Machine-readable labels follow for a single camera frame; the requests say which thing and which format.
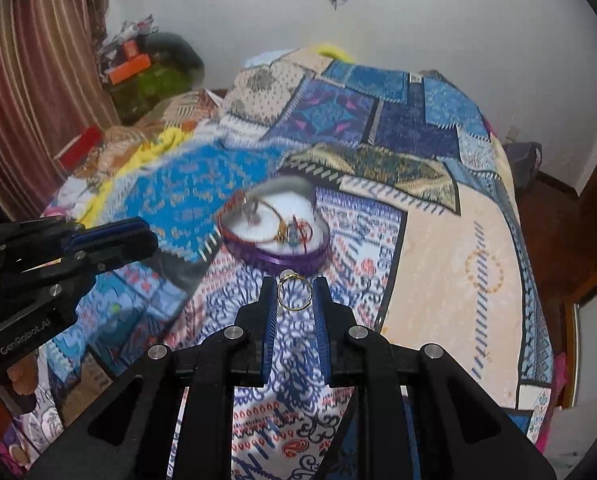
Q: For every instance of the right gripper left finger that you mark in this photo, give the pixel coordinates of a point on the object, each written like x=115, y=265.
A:
x=170, y=414

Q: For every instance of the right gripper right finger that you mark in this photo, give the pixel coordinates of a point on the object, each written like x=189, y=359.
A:
x=420, y=414

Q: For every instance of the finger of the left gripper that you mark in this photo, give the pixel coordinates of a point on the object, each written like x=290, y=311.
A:
x=83, y=263
x=133, y=235

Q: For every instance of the gold ring earring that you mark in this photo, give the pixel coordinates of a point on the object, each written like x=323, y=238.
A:
x=294, y=292

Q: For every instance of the yellow blanket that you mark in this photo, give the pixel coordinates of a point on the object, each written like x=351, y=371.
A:
x=89, y=200

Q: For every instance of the brown patterned blanket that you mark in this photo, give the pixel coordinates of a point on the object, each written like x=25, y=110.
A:
x=115, y=146

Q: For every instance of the red book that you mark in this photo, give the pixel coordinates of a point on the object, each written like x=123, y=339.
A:
x=76, y=151

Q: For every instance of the purple heart-shaped tin box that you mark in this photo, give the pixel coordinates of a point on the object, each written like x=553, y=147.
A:
x=276, y=225

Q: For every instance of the orange box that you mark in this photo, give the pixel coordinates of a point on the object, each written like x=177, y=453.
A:
x=129, y=69

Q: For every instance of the green patterned cloth pile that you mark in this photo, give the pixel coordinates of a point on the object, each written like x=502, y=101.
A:
x=176, y=68

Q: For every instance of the striped brown curtain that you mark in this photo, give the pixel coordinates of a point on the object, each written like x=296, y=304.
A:
x=50, y=92

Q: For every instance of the patchwork patterned bedspread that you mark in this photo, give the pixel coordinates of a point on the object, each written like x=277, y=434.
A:
x=425, y=238

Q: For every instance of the brown wooden door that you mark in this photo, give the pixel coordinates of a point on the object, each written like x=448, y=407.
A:
x=584, y=285

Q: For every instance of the dark bag on floor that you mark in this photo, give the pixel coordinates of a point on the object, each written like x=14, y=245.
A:
x=524, y=159

